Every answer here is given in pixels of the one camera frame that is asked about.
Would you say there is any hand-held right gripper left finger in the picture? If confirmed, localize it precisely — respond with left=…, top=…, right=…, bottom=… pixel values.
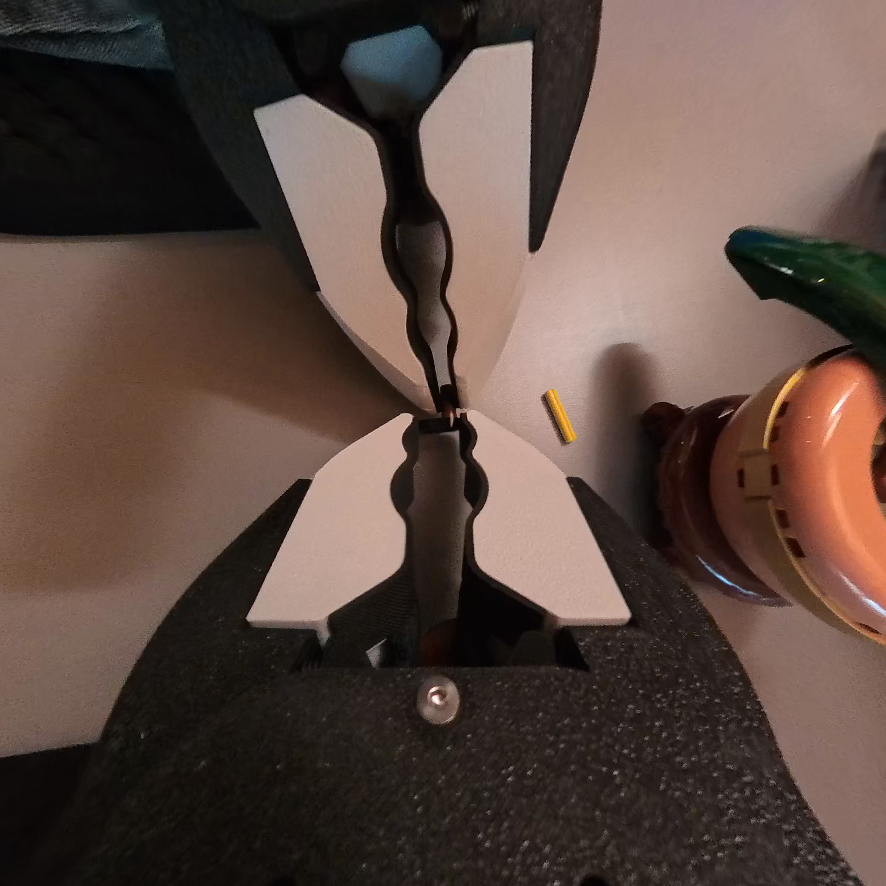
left=247, top=413, right=416, bottom=632

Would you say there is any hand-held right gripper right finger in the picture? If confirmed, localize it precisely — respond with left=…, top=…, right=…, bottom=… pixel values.
left=457, top=410, right=632, bottom=629

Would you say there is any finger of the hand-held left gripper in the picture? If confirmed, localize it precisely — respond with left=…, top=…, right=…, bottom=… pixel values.
left=252, top=96, right=444, bottom=409
left=417, top=40, right=535, bottom=409

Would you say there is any yellow lego pin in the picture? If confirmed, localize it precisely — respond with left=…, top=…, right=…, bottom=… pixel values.
left=542, top=389, right=577, bottom=446

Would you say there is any lego flower pot model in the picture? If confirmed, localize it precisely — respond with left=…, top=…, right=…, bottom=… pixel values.
left=642, top=346, right=886, bottom=646

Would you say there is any person's right hand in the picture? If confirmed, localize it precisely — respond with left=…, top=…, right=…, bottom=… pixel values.
left=417, top=618, right=459, bottom=667

